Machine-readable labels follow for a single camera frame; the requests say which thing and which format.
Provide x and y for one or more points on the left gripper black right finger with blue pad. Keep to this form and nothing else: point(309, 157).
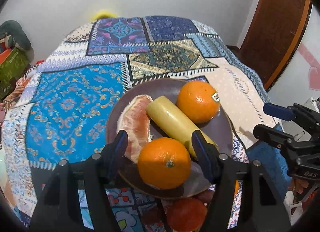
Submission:
point(261, 207)

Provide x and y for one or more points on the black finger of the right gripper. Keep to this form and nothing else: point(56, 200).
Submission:
point(273, 137)

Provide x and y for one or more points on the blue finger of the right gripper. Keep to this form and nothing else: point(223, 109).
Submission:
point(279, 112)

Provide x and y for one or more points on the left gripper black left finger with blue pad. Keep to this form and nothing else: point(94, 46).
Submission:
point(58, 207)

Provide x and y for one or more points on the large orange with sticker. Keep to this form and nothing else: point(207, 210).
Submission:
point(164, 163)

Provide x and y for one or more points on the yellow corn piece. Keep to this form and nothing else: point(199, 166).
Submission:
point(173, 122)

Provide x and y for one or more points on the dark red grape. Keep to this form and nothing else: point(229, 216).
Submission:
point(205, 196)

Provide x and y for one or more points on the red tomato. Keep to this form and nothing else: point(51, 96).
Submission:
point(187, 214)

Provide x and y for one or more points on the orange on plate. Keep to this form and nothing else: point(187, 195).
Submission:
point(199, 101)

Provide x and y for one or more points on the patchwork patterned bedspread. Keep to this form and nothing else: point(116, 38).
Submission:
point(64, 103)

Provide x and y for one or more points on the brown wooden door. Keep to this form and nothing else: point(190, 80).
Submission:
point(276, 28)

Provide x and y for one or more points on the peeled pomelo segment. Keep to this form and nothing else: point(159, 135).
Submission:
point(135, 121)

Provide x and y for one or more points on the green patterned box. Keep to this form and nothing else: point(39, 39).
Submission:
point(11, 70)

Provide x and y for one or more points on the red orange boxes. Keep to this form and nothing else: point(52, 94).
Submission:
point(5, 51)

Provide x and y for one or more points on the dark green plush toy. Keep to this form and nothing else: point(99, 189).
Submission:
point(13, 28)

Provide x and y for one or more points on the yellow plush toy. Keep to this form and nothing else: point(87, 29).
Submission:
point(103, 14)

